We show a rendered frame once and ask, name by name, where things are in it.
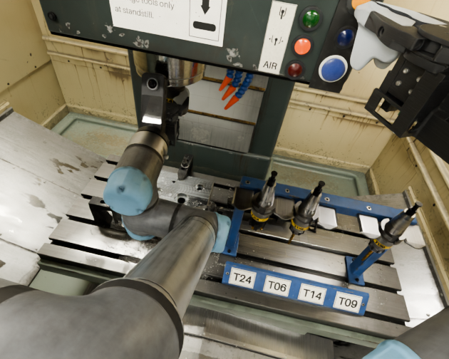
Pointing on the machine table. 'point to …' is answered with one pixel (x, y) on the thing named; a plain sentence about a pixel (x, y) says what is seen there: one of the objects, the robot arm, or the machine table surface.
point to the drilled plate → (177, 190)
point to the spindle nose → (169, 68)
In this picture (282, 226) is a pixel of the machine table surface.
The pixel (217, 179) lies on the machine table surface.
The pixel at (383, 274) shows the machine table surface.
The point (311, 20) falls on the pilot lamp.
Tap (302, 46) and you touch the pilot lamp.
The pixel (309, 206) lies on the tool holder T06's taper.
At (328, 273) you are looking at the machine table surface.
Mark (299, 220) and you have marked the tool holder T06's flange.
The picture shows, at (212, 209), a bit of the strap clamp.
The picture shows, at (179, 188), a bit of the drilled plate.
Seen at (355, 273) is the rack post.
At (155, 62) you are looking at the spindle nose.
